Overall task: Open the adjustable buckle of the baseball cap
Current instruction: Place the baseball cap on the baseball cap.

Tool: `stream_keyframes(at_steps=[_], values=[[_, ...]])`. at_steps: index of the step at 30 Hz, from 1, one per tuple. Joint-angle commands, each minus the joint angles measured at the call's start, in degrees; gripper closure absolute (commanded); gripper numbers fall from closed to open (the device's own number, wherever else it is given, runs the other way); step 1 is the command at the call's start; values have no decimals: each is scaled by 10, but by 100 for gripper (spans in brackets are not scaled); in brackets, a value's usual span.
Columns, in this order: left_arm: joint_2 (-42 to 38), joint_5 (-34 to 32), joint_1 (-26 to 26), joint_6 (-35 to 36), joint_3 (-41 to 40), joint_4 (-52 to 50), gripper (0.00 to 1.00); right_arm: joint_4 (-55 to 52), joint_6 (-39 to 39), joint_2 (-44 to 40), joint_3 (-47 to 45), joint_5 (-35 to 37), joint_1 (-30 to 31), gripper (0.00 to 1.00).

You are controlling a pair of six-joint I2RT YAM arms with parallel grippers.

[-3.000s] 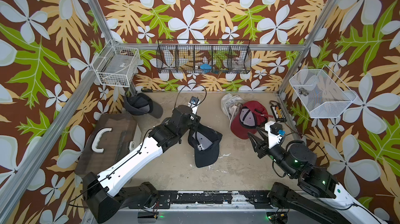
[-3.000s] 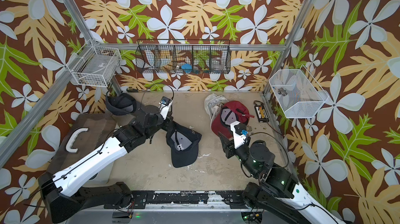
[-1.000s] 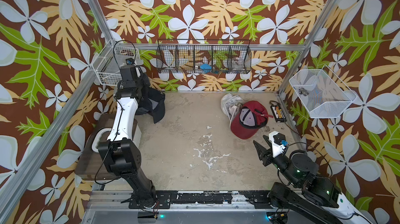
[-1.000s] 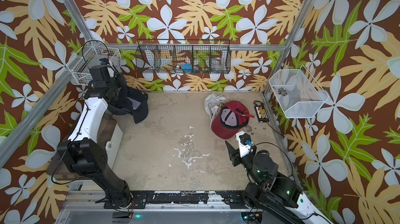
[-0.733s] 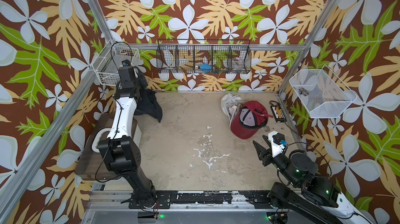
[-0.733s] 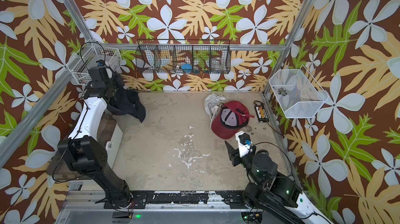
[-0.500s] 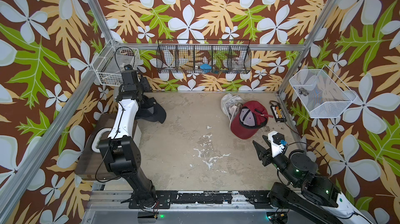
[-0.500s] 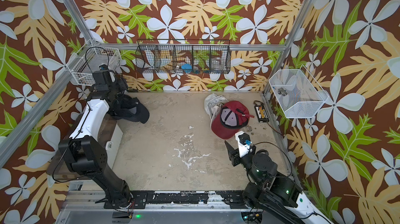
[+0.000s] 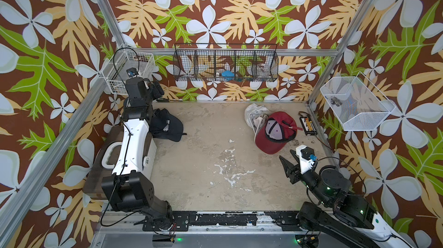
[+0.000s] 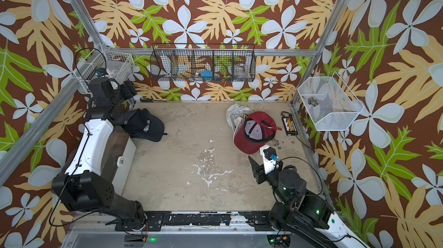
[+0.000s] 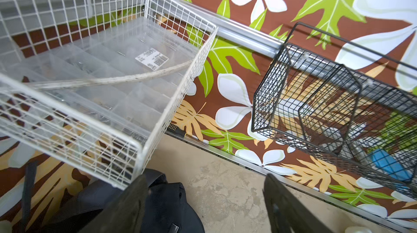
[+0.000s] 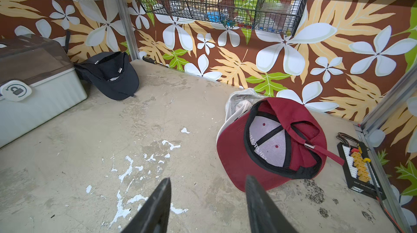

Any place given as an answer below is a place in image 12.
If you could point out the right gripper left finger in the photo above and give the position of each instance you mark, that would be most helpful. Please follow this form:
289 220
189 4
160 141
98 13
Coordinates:
153 217

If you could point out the blue object in basket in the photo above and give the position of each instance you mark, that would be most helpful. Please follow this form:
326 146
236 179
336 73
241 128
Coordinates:
215 17

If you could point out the white baseball cap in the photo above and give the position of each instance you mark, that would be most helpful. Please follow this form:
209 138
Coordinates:
241 101

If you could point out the brown lidded storage box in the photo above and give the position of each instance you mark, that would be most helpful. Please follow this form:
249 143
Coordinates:
38 82

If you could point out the grey baseball cap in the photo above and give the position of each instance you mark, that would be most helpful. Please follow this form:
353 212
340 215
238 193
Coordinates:
111 73

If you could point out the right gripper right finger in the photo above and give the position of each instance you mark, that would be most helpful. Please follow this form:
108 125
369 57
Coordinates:
264 215

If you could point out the maroon baseball cap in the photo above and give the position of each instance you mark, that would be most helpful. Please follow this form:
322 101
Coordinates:
275 141

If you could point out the black screwdriver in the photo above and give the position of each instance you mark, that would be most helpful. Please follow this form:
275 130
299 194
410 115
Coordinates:
153 61

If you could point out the black orange device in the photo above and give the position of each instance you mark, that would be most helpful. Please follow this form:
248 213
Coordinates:
359 172

